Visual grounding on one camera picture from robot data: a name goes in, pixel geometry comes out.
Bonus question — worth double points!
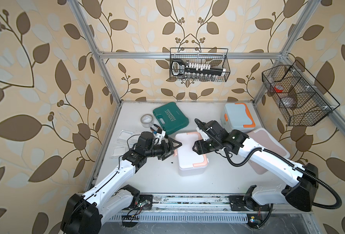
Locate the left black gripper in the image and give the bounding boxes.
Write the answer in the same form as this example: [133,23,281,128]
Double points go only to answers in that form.
[144,138,181,159]

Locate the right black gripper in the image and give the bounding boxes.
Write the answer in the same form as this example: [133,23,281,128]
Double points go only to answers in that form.
[191,138,221,154]

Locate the white box pink trim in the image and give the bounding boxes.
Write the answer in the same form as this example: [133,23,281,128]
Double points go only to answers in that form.
[174,132,208,176]

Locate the blue box orange trim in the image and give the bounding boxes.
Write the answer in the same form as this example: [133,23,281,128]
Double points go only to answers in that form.
[221,103,256,133]

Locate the pink first aid box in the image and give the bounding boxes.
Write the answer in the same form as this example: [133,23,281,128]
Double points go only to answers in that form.
[248,128,290,175]

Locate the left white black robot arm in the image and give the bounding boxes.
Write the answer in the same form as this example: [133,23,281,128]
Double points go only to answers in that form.
[60,132,182,234]

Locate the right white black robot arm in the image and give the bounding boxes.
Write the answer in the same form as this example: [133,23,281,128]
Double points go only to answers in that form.
[192,119,319,212]

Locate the orange black pliers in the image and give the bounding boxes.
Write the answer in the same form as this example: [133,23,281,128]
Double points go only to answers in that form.
[150,124,169,139]

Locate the green plastic tool case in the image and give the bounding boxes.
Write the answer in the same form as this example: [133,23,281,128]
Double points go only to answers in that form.
[153,102,189,135]

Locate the red tape roll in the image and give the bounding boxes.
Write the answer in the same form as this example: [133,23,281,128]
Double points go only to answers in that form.
[273,85,284,93]

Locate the grey duct tape roll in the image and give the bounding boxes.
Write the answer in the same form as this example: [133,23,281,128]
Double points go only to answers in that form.
[140,114,155,128]

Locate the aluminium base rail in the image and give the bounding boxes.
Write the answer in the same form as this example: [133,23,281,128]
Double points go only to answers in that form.
[71,192,313,214]

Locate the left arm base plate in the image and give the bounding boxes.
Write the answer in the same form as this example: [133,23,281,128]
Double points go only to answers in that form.
[122,185,153,210]

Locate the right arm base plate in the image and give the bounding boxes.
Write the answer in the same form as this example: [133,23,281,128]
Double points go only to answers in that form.
[228,185,271,212]

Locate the back wire basket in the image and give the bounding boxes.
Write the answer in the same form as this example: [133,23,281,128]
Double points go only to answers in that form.
[169,47,231,82]

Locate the wire basket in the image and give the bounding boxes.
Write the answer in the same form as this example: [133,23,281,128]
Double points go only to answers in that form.
[262,60,340,127]
[169,47,231,82]

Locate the black socket set rail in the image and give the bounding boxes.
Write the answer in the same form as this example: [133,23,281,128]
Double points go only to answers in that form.
[170,59,227,76]

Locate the right wire basket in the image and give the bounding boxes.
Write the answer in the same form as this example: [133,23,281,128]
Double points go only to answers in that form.
[262,60,340,127]

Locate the black corrugated cable conduit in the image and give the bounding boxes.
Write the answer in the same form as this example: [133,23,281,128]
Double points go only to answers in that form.
[194,118,343,210]

